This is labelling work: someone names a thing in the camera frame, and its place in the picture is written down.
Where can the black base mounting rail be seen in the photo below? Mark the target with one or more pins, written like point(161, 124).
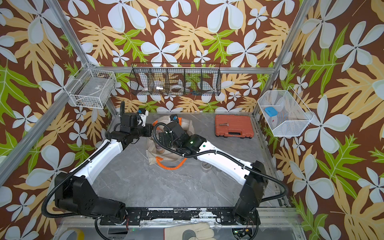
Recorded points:
point(225, 216)

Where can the white wire basket left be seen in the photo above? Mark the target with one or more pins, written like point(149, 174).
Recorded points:
point(91, 87)

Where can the white mesh basket right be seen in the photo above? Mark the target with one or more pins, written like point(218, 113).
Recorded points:
point(294, 116)

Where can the red plastic tool case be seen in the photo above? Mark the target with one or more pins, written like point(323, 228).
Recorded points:
point(234, 126)

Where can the blue object in basket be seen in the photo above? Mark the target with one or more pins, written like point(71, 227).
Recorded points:
point(271, 111)

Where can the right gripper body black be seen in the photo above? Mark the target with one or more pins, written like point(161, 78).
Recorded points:
point(168, 142)

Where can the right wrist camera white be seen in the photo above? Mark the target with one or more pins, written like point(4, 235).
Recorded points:
point(174, 118)

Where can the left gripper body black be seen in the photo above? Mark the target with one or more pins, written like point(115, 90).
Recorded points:
point(141, 131)

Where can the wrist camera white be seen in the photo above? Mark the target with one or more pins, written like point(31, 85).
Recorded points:
point(174, 118)
point(142, 116)

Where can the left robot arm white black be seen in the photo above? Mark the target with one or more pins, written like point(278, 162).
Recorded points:
point(73, 193)

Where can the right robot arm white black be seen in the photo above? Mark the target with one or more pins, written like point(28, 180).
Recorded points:
point(258, 187)

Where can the black wire basket rear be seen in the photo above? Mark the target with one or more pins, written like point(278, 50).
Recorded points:
point(179, 79)

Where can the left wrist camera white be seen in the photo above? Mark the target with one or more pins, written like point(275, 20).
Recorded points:
point(142, 116)

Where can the clear seed jar stack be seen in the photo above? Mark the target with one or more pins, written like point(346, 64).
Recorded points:
point(159, 149)

